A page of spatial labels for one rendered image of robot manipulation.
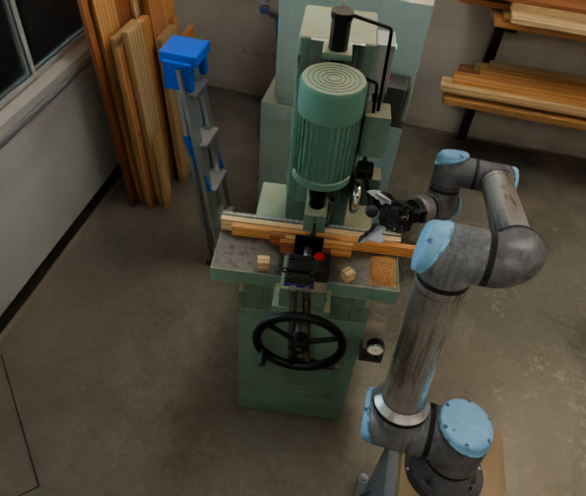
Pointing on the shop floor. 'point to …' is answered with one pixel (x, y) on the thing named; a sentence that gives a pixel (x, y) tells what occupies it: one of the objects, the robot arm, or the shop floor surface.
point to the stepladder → (198, 129)
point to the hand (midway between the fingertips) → (359, 217)
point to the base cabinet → (295, 397)
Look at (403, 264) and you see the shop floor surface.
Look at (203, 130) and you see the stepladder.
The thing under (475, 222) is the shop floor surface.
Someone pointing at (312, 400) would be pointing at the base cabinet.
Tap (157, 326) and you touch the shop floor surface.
